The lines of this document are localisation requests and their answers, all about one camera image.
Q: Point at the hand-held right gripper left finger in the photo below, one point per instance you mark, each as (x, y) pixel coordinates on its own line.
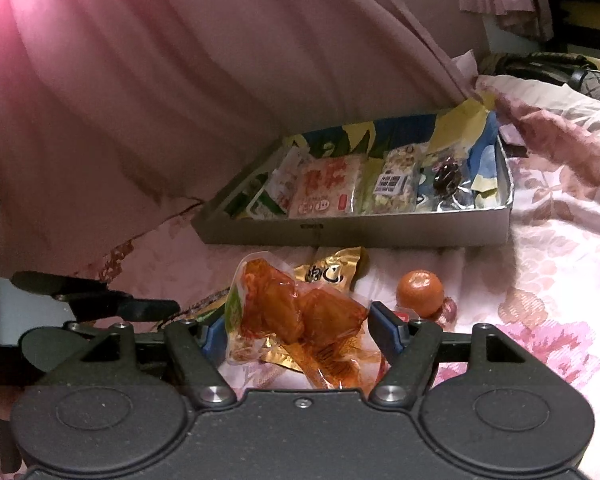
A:
(215, 334)

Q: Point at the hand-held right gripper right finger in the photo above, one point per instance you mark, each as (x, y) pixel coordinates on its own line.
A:
(382, 327)

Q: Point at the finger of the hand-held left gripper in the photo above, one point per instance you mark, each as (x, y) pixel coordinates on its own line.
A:
(95, 296)
(50, 345)

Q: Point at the orange chicken snack packet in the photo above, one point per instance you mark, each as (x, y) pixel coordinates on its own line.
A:
(310, 315)

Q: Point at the gold foil snack packet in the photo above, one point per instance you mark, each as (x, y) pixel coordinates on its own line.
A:
(335, 270)

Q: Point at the cartoon print cardboard box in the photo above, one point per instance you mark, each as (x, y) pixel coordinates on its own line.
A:
(380, 230)

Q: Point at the green yellow snack packet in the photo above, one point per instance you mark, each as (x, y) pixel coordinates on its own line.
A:
(366, 185)

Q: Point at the white barcode snack packet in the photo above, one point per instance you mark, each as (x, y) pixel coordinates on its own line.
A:
(267, 200)

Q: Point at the mixed nut snack packet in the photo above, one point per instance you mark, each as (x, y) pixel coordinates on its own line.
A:
(397, 182)

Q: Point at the red print clear snack packet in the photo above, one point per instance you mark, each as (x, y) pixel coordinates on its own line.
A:
(325, 185)

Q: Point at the dark dried fruit packet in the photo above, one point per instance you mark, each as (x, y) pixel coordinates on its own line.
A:
(447, 177)

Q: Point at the dark patterned snack packet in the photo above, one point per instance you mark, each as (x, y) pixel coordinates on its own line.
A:
(205, 306)

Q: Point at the round orange packaged snack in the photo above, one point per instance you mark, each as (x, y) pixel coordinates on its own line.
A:
(420, 292)

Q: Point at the pink floral bed sheet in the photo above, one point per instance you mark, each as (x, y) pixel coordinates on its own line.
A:
(555, 210)

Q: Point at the pink curtain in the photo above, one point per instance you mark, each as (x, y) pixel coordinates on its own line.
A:
(180, 85)

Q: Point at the dark woven bag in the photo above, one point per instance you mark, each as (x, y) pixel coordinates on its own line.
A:
(560, 67)

